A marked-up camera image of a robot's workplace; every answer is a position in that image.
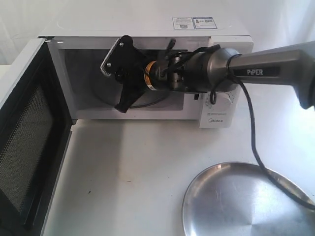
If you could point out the round stainless steel plate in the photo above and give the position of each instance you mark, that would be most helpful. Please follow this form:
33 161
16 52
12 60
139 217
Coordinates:
237 199

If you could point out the white microwave oven body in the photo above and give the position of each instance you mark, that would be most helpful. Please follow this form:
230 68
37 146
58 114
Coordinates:
79 47

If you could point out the white appliance control knob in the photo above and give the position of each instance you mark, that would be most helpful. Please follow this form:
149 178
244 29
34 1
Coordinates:
223 101

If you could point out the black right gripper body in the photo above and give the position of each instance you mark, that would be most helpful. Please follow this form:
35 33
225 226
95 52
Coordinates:
132 79

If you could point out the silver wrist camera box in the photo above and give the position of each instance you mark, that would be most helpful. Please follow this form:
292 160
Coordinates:
119 56

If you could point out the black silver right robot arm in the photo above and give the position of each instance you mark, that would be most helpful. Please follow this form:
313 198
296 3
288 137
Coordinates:
210 69

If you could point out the blue white label sticker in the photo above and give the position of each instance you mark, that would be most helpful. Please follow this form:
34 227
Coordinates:
194 23

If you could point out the white microwave door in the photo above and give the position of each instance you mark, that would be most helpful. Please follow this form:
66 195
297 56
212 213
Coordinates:
35 127

